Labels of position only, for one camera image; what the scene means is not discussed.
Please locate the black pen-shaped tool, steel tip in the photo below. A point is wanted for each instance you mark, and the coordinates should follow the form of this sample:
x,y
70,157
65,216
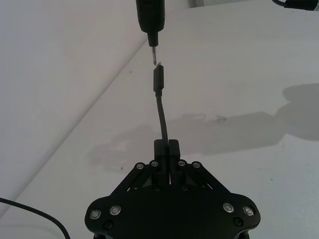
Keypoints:
x,y
150,15

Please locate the white table cloth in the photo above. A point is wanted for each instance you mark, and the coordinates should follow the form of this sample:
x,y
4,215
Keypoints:
x,y
224,62

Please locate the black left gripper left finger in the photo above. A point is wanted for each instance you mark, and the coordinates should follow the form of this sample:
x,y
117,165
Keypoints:
x,y
159,159

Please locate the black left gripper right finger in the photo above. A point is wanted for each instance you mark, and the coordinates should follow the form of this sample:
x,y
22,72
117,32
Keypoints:
x,y
175,159

